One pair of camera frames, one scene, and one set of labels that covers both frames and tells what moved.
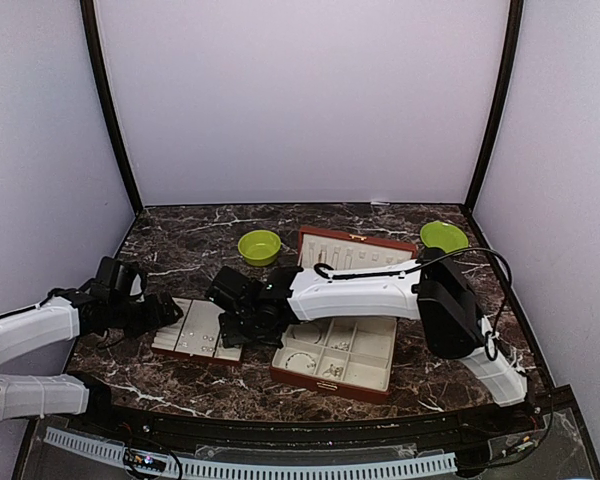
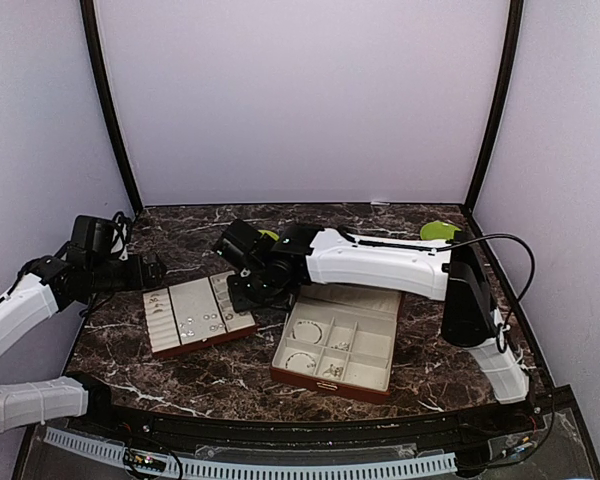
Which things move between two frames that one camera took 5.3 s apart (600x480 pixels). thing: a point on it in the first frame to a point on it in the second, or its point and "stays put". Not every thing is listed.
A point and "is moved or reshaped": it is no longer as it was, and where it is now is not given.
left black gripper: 155,321 to 152,280
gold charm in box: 342,345 stays put
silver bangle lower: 300,360 stays put
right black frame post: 514,16 stays put
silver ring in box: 333,371 stays put
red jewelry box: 346,356 stays put
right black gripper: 231,333 to 240,303
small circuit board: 144,459 stays put
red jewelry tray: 197,333 is moved or reshaped
